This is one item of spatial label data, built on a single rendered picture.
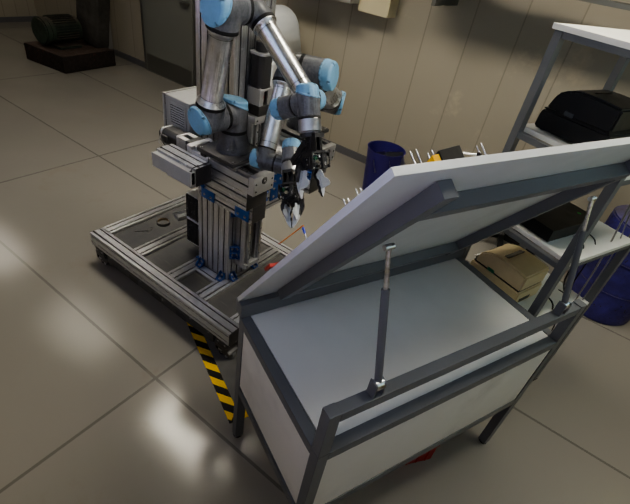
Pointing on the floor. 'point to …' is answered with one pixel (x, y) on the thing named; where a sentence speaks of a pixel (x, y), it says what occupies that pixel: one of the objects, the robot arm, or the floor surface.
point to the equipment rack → (626, 46)
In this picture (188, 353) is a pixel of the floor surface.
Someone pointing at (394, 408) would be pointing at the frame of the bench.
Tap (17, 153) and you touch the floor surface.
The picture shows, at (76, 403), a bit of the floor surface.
